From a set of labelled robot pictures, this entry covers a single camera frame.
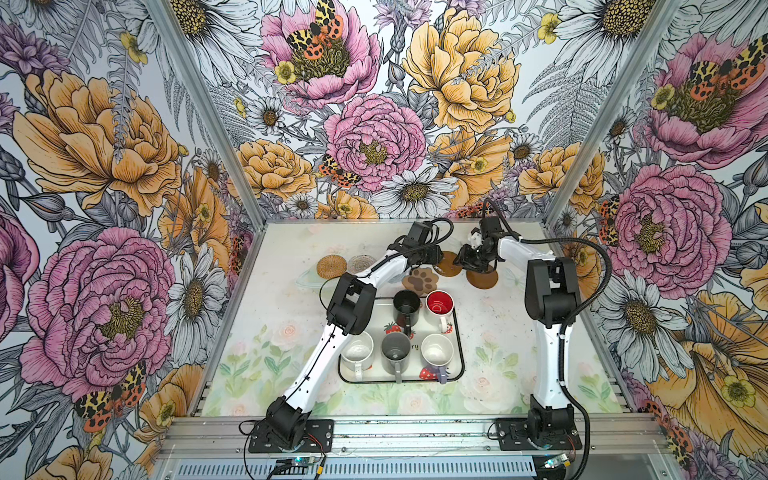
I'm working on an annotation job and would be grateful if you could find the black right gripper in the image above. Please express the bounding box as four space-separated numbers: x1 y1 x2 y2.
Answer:
452 243 499 274

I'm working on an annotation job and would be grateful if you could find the plain brown round coaster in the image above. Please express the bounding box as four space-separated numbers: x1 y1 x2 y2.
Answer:
466 270 499 290

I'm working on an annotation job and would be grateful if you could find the cork paw print coaster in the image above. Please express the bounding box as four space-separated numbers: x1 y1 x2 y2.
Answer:
402 267 439 296

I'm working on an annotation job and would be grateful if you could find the scratched brown round coaster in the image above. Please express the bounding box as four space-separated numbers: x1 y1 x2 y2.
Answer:
434 251 463 277

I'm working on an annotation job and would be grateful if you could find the woven rattan round coaster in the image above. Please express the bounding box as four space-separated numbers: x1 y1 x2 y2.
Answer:
316 254 347 280

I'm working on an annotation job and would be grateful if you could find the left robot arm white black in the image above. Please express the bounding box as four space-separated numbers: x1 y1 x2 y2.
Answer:
258 218 454 450

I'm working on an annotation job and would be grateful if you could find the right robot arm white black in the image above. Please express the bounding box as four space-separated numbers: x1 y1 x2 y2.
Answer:
454 216 582 449

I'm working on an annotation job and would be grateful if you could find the black mug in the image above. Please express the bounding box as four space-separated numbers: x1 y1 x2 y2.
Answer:
393 290 421 337

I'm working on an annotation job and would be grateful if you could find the white mug red inside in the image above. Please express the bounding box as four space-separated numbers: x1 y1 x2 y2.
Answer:
425 290 455 334

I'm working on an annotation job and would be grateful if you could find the white strawberry tray black rim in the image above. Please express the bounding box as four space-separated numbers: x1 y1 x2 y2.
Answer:
337 297 466 385

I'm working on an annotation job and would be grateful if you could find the grey mug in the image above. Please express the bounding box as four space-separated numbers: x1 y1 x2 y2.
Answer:
381 332 411 383

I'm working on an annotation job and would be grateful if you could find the green circuit board right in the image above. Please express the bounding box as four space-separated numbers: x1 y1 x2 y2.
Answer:
542 453 571 469

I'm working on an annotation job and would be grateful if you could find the green circuit board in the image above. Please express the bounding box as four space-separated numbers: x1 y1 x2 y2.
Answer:
542 453 571 469
275 456 320 469

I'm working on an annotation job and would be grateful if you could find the green circuit board left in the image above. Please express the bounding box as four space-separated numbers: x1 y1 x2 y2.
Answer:
275 456 320 469

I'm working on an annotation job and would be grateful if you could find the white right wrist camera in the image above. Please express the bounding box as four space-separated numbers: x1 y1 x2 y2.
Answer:
468 229 483 250

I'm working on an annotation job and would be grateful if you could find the white mug purple handle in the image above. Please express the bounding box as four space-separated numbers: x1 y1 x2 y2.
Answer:
420 333 455 384

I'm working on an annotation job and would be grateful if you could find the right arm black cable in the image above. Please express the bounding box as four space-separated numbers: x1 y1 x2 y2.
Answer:
485 200 613 480

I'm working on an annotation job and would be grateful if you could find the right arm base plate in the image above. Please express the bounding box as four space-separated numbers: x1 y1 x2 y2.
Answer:
494 418 583 452

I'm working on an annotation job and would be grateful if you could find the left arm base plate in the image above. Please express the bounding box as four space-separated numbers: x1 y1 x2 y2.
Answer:
246 419 335 454

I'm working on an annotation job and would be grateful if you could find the aluminium frame rail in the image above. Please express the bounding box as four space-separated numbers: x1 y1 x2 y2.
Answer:
157 413 669 460

